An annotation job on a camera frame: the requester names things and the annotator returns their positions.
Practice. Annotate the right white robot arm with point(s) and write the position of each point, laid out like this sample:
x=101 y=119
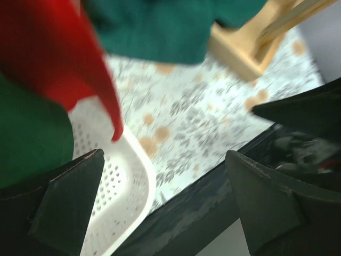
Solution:
x=307 y=147

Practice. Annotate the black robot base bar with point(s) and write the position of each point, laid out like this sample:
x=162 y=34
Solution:
x=189 y=221

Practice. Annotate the white perforated plastic basket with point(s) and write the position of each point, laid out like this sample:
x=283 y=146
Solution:
x=128 y=183

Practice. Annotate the dark green t shirt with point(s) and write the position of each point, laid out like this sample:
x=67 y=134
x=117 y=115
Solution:
x=36 y=134

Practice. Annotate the teal green shorts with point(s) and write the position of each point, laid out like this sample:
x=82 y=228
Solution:
x=165 y=31

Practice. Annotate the floral table cloth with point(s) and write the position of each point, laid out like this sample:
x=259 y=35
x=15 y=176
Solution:
x=187 y=117

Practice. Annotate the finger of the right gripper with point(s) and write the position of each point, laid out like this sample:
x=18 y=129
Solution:
x=315 y=112

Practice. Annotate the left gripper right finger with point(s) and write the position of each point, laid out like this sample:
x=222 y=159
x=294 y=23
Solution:
x=285 y=215

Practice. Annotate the right wooden clothes rack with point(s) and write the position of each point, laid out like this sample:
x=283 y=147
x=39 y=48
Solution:
x=249 y=50

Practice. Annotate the red t shirt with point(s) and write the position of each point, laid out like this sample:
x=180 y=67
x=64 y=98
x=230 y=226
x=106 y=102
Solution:
x=49 y=47

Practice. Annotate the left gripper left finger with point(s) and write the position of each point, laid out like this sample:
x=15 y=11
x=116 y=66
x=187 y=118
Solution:
x=49 y=214

